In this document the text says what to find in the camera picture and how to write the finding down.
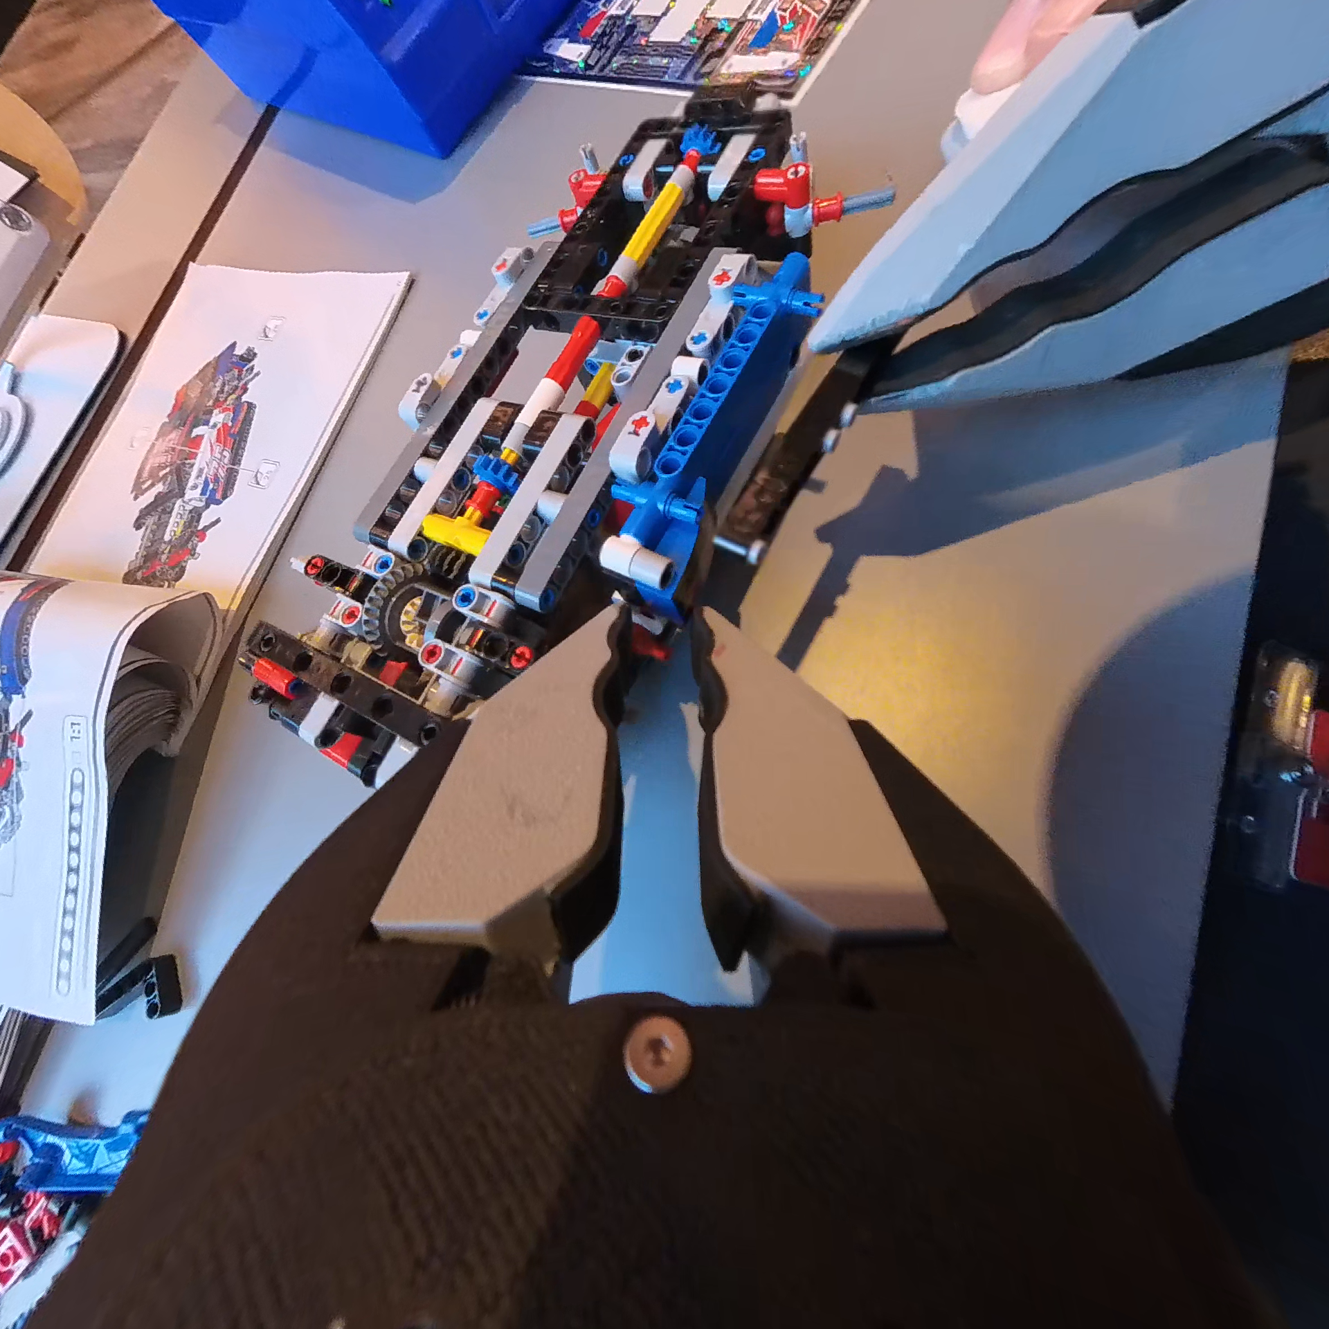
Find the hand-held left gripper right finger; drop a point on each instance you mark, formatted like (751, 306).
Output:
(820, 821)

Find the black holed toy beam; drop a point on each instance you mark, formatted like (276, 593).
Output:
(790, 467)

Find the person's right hand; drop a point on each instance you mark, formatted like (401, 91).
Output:
(1026, 41)

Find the pile of loose toy bricks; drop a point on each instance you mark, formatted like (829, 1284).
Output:
(73, 1153)

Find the open instruction booklet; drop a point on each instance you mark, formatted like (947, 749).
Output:
(62, 725)

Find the blue plastic bin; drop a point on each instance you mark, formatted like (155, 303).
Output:
(394, 61)

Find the small black toy beam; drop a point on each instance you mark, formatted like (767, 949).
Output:
(157, 985)

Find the sticker sheet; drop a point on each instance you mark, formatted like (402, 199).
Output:
(685, 41)

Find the light grey desk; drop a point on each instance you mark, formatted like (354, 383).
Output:
(985, 623)

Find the person's dark clothing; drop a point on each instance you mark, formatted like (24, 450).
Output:
(1267, 1037)

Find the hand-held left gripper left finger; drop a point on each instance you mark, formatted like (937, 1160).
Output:
(508, 810)

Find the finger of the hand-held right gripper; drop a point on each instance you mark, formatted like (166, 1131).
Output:
(1089, 134)
(1194, 313)

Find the clear plastic badge holder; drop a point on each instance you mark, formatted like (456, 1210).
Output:
(1287, 768)

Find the flat instruction booklet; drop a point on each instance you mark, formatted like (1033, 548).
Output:
(302, 341)

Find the toy brick vehicle chassis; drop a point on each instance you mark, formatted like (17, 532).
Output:
(581, 413)

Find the white rounded device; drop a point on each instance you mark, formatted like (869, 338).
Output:
(73, 394)

